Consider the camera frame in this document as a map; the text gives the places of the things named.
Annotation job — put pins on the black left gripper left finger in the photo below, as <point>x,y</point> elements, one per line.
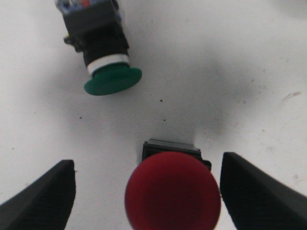
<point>46,204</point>

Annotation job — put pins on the left green push button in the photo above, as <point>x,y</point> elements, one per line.
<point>94,29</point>

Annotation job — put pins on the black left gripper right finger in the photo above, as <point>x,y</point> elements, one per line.
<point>256,201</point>

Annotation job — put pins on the red push button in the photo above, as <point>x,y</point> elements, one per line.
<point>172,188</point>

